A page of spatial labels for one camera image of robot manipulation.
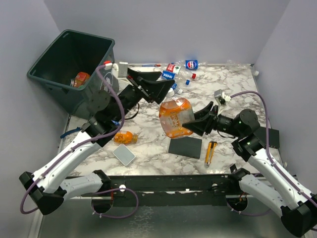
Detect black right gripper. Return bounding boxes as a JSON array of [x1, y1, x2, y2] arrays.
[[183, 101, 243, 137]]

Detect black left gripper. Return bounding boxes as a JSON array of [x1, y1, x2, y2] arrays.
[[111, 67, 175, 123]]

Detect blue label bottle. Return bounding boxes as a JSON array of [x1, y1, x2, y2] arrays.
[[171, 83, 183, 95]]

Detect big orange bottle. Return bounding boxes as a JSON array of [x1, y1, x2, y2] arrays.
[[159, 88, 195, 139]]

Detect large orange label bottle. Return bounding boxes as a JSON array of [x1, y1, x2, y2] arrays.
[[73, 72, 90, 88]]

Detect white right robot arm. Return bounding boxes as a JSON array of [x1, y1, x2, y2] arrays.
[[182, 103, 317, 238]]

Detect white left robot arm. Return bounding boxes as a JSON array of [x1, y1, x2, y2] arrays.
[[19, 65, 175, 215]]

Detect dark green plastic bin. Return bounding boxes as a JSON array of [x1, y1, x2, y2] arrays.
[[27, 30, 115, 119]]

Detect pepsi bottle upper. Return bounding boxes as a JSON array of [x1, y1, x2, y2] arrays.
[[160, 70, 175, 80]]

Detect pepsi bottle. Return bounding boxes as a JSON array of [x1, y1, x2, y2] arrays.
[[160, 70, 175, 80], [176, 59, 208, 70]]

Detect red label bottle at back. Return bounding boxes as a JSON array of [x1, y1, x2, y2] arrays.
[[165, 63, 181, 74]]

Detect yellow utility knife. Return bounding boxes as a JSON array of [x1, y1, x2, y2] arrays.
[[205, 141, 217, 168]]

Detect black rectangular box centre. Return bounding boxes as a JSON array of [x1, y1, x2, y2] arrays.
[[168, 137, 202, 159]]

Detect pepsi bottle at back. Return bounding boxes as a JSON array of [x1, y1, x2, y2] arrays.
[[176, 59, 208, 70]]

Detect black box right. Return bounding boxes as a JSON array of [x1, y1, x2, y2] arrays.
[[254, 126, 280, 149]]

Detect orange juice bottle lying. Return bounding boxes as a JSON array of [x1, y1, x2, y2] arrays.
[[113, 130, 138, 144]]

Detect white grey rectangular case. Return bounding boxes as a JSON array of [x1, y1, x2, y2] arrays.
[[113, 144, 136, 166]]

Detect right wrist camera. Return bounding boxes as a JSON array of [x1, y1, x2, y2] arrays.
[[214, 89, 231, 108]]

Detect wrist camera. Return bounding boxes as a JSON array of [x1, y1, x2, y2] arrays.
[[214, 89, 231, 108], [104, 60, 129, 86]]

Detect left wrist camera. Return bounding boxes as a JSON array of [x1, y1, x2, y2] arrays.
[[104, 60, 129, 86]]

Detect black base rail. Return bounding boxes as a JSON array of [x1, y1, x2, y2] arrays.
[[80, 173, 258, 208]]

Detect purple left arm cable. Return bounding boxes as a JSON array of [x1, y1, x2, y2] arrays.
[[19, 64, 139, 219]]

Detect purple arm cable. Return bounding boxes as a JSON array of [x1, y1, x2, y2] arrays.
[[19, 64, 139, 219], [226, 90, 317, 217]]

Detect blue handled pliers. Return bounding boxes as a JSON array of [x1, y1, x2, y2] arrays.
[[60, 120, 119, 139]]

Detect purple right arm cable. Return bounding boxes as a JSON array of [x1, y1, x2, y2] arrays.
[[226, 90, 317, 217]]

